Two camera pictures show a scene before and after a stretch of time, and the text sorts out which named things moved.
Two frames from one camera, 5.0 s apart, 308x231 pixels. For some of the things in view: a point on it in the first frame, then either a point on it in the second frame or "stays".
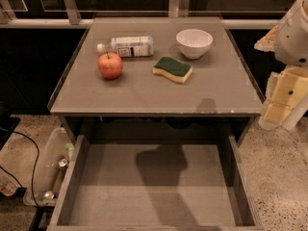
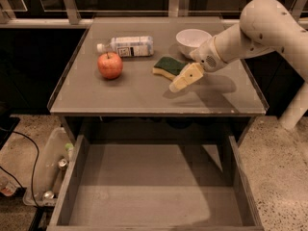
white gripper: (293, 38) -> (205, 58)
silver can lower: (49, 194) stays
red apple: (110, 65) stays
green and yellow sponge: (176, 70) stays
